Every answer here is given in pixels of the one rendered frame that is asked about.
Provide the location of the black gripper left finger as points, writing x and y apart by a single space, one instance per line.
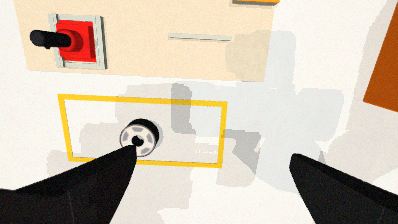
87 194

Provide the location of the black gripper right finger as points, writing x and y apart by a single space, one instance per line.
334 197

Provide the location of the black wheel with grey hub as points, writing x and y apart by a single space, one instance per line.
144 128

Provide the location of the yellow rectangular outline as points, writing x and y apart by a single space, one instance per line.
222 104

